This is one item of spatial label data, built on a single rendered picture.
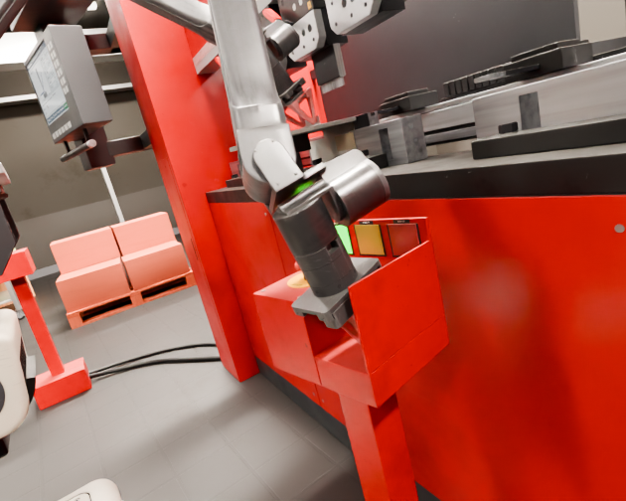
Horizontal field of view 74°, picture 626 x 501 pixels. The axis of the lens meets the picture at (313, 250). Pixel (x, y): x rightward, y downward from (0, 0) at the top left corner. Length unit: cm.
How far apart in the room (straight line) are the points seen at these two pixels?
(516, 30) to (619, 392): 99
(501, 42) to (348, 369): 111
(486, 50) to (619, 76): 79
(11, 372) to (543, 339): 80
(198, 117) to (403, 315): 150
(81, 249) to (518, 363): 385
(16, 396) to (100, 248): 345
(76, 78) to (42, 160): 592
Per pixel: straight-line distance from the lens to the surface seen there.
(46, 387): 264
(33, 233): 777
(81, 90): 193
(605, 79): 69
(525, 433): 83
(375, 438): 65
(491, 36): 143
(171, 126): 184
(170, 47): 192
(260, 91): 49
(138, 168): 798
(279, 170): 44
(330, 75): 113
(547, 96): 73
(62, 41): 198
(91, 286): 390
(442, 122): 120
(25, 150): 784
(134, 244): 422
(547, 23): 134
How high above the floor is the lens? 96
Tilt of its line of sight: 14 degrees down
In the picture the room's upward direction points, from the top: 14 degrees counter-clockwise
